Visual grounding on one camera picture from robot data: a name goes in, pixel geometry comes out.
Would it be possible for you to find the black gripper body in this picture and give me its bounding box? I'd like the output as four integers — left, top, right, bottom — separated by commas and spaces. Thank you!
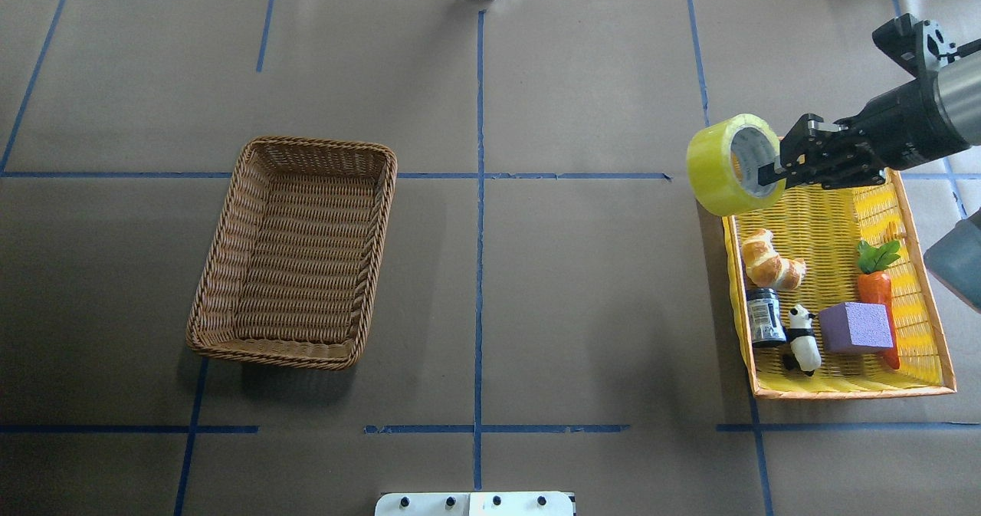
780, 113, 894, 190

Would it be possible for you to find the yellow packing tape roll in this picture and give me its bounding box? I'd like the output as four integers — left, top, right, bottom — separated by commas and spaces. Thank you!
686, 113, 786, 218

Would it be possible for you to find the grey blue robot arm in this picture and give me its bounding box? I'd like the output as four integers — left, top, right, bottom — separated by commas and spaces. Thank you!
749, 13, 980, 190

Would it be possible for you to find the brown wicker basket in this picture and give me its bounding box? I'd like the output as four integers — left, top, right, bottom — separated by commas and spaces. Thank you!
185, 136, 397, 370

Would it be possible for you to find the toy croissant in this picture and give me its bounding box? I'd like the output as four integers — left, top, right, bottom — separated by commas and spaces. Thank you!
740, 228, 807, 291

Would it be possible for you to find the small black jar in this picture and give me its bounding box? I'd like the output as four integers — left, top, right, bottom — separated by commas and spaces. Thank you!
746, 288, 787, 348

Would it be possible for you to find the toy carrot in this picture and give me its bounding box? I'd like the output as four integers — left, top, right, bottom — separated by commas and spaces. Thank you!
856, 239, 901, 370

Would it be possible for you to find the purple foam cube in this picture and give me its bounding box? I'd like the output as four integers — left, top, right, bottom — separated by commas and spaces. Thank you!
819, 302, 896, 354

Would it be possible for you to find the panda figurine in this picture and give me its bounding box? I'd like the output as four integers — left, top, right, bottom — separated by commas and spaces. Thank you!
781, 304, 822, 376

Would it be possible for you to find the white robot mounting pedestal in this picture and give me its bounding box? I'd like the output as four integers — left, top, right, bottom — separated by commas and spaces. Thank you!
374, 491, 577, 515

